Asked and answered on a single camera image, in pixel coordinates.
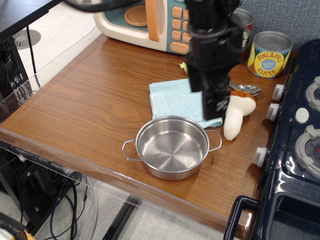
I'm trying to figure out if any white stove knob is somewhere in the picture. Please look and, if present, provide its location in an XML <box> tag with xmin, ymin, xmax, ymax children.
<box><xmin>272</xmin><ymin>84</ymin><xmax>285</xmax><ymax>102</ymax></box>
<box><xmin>266</xmin><ymin>103</ymin><xmax>280</xmax><ymax>122</ymax></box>
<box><xmin>253</xmin><ymin>147</ymin><xmax>268</xmax><ymax>168</ymax></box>

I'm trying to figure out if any pineapple slices can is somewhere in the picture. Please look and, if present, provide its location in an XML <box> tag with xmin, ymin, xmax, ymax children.
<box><xmin>247</xmin><ymin>31</ymin><xmax>294</xmax><ymax>79</ymax></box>

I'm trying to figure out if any clear acrylic table guard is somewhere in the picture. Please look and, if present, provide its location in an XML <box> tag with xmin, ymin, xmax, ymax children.
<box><xmin>0</xmin><ymin>26</ymin><xmax>142</xmax><ymax>207</ymax></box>

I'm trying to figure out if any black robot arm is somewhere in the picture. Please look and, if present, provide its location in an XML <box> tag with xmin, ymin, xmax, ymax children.
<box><xmin>185</xmin><ymin>0</ymin><xmax>247</xmax><ymax>120</ymax></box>

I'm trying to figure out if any black braided cable sleeve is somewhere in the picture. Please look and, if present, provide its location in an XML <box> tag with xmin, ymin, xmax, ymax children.
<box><xmin>62</xmin><ymin>0</ymin><xmax>143</xmax><ymax>13</ymax></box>

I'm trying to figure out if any white stove knob middle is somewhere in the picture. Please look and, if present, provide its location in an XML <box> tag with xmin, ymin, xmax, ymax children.
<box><xmin>266</xmin><ymin>103</ymin><xmax>280</xmax><ymax>122</ymax></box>

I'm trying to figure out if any tomato sauce can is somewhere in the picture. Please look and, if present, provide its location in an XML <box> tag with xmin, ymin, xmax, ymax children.
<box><xmin>234</xmin><ymin>8</ymin><xmax>255</xmax><ymax>61</ymax></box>

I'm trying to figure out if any white stove knob lower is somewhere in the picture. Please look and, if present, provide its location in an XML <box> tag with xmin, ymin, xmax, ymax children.
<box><xmin>253</xmin><ymin>147</ymin><xmax>268</xmax><ymax>168</ymax></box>

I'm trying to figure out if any blue cable under table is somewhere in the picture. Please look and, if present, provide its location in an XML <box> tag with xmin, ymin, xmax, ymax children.
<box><xmin>49</xmin><ymin>174</ymin><xmax>88</xmax><ymax>240</ymax></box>

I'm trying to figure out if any spoon with green handle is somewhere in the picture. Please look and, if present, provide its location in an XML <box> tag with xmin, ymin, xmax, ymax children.
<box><xmin>179</xmin><ymin>61</ymin><xmax>262</xmax><ymax>97</ymax></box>

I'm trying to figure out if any black desk at left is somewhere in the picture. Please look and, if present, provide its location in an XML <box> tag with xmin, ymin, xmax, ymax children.
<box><xmin>0</xmin><ymin>0</ymin><xmax>62</xmax><ymax>43</ymax></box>

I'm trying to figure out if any white stove knob upper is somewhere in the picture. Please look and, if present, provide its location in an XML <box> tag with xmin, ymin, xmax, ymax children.
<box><xmin>272</xmin><ymin>84</ymin><xmax>285</xmax><ymax>102</ymax></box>

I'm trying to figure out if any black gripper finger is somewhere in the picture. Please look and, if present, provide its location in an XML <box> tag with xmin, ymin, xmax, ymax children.
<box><xmin>187</xmin><ymin>65</ymin><xmax>204</xmax><ymax>92</ymax></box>
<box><xmin>202</xmin><ymin>86</ymin><xmax>230</xmax><ymax>120</ymax></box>

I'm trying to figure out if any light blue folded cloth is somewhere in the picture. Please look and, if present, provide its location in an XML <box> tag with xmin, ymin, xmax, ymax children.
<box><xmin>149</xmin><ymin>78</ymin><xmax>223</xmax><ymax>129</ymax></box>

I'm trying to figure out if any plush white brown mushroom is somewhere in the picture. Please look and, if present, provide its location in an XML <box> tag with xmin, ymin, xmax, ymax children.
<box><xmin>223</xmin><ymin>90</ymin><xmax>257</xmax><ymax>141</ymax></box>

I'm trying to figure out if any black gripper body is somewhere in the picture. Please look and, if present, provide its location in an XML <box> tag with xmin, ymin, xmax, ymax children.
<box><xmin>186</xmin><ymin>24</ymin><xmax>245</xmax><ymax>91</ymax></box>

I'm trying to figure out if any toy microwave cream teal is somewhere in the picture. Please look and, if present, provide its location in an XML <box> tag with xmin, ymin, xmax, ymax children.
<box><xmin>94</xmin><ymin>0</ymin><xmax>192</xmax><ymax>55</ymax></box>

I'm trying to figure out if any dark blue toy stove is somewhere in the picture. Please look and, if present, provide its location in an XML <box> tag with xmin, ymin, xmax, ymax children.
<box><xmin>223</xmin><ymin>39</ymin><xmax>320</xmax><ymax>240</ymax></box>

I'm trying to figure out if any stainless steel pot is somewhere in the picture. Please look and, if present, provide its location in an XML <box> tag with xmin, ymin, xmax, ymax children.
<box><xmin>132</xmin><ymin>115</ymin><xmax>223</xmax><ymax>181</ymax></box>

